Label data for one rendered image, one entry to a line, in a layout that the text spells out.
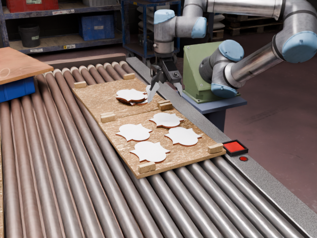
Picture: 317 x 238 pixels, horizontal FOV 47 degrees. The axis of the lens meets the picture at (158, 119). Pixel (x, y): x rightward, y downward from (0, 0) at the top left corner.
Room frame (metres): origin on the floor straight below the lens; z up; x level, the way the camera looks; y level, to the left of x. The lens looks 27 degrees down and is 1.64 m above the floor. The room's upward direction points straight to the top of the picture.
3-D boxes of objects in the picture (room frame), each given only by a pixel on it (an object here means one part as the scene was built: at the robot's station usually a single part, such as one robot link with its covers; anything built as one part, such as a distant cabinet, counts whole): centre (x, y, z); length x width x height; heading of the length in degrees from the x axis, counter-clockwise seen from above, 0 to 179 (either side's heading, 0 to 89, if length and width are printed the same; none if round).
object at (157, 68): (1.39, -0.02, 1.16); 0.09 x 0.08 x 0.12; 26
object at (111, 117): (1.35, 0.21, 0.95); 0.06 x 0.02 x 0.03; 116
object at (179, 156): (1.23, 0.00, 0.93); 0.41 x 0.35 x 0.02; 26
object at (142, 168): (1.00, 0.04, 0.95); 0.06 x 0.02 x 0.03; 116
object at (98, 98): (1.61, 0.18, 0.93); 0.41 x 0.35 x 0.02; 27
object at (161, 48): (1.38, -0.02, 1.24); 0.08 x 0.08 x 0.05
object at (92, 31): (5.79, 0.98, 0.32); 0.50 x 0.41 x 0.37; 112
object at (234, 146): (1.16, -0.28, 0.92); 0.06 x 0.06 x 0.01; 22
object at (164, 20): (1.38, -0.02, 1.32); 0.09 x 0.08 x 0.11; 79
